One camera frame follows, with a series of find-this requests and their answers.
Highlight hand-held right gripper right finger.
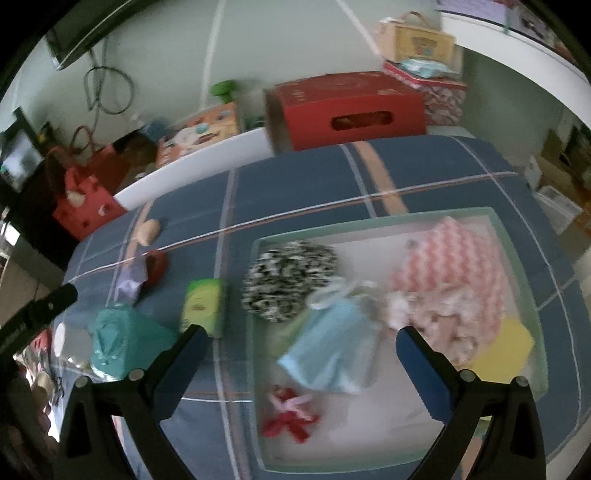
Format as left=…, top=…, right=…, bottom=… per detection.
left=394, top=325, right=552, bottom=480

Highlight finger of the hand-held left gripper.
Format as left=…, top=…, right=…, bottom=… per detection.
left=0, top=282, right=78, bottom=365

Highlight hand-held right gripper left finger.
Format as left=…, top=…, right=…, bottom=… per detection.
left=58, top=323, right=211, bottom=480

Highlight pink plush toy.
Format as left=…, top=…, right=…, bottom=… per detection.
left=382, top=290, right=419, bottom=330

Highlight white tray with mint rim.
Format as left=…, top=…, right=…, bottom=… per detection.
left=245, top=207, right=552, bottom=474

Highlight yellow cloth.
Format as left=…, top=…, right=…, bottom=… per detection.
left=468, top=316, right=536, bottom=384

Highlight light blue cloth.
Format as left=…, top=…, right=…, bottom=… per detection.
left=276, top=279, right=385, bottom=395

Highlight pink zigzag towel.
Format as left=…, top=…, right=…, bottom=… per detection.
left=390, top=217, right=509, bottom=365

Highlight black and white scrunchie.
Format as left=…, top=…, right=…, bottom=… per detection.
left=241, top=240, right=340, bottom=324

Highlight green tissue packet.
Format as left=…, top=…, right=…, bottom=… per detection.
left=179, top=278, right=228, bottom=340

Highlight teal bag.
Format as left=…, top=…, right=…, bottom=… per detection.
left=88, top=305, right=180, bottom=383

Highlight red scrunchie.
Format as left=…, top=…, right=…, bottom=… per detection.
left=145, top=250, right=169, bottom=283

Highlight purple cloth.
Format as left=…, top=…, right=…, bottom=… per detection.
left=113, top=256, right=149, bottom=305

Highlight red and pink hair bow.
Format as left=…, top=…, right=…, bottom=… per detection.
left=261, top=385, right=321, bottom=446

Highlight beige wooden toy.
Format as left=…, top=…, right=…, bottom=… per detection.
left=137, top=219, right=162, bottom=247

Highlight small monitor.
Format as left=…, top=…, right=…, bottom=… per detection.
left=0, top=108, right=44, bottom=190

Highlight white headboard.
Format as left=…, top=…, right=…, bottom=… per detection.
left=113, top=127, right=273, bottom=210

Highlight colourful printed box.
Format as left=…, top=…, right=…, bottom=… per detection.
left=154, top=102, right=241, bottom=167

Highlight teal container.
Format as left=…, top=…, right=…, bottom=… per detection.
left=143, top=117, right=169, bottom=139

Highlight stack of cardboard boxes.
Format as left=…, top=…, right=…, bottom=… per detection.
left=524, top=124, right=591, bottom=232

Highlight patterned fabric bin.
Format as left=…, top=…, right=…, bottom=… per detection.
left=382, top=60, right=467, bottom=127

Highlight green toy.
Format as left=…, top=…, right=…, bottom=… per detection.
left=210, top=79, right=238, bottom=104

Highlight red cardboard box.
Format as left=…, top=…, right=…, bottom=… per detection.
left=265, top=71, right=428, bottom=153

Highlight light blue wipes packet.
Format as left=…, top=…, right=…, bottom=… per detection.
left=398, top=58, right=458, bottom=80

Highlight yellow printed handbag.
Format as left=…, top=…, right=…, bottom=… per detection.
left=378, top=11, right=457, bottom=63

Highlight white curved shelf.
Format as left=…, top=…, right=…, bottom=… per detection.
left=438, top=9, right=591, bottom=134

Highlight black wall cables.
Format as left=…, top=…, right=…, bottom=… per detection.
left=83, top=37, right=136, bottom=116

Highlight black wall television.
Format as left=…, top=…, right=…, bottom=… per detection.
left=46, top=0, right=134, bottom=70

